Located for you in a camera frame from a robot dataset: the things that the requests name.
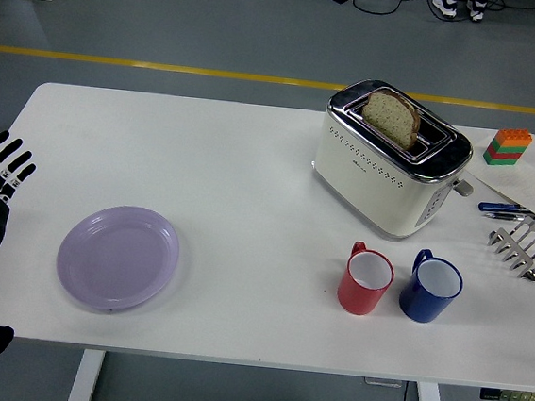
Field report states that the purple plastic plate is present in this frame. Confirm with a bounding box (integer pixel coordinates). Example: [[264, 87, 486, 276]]
[[52, 198, 185, 321]]

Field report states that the brown bread slice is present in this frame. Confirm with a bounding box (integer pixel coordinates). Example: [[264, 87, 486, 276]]
[[358, 88, 423, 153]]

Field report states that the red enamel mug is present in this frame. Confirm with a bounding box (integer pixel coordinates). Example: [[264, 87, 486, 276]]
[[334, 238, 398, 320]]

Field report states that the cream and chrome toaster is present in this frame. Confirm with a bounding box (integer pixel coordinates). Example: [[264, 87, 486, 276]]
[[305, 74, 484, 249]]

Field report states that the blue enamel mug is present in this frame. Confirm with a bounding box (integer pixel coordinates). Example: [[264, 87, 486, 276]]
[[396, 246, 467, 328]]

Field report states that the blue pen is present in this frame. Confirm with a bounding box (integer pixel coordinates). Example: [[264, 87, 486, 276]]
[[476, 199, 535, 218]]

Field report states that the black pen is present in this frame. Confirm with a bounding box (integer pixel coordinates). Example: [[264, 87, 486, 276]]
[[482, 210, 535, 226]]

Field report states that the orange green red block stack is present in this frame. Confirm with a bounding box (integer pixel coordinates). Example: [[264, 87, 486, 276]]
[[481, 124, 535, 170]]

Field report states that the white paper sheet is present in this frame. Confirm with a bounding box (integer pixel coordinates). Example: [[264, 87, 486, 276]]
[[463, 146, 535, 214]]

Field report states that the silver metal toast rack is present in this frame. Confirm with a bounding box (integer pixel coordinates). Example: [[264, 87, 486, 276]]
[[483, 216, 535, 283]]

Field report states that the black table control panel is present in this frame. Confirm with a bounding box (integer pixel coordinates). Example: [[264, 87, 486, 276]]
[[478, 386, 535, 401]]

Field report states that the black floor cable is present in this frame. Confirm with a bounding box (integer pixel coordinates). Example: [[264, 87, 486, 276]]
[[350, 0, 535, 32]]

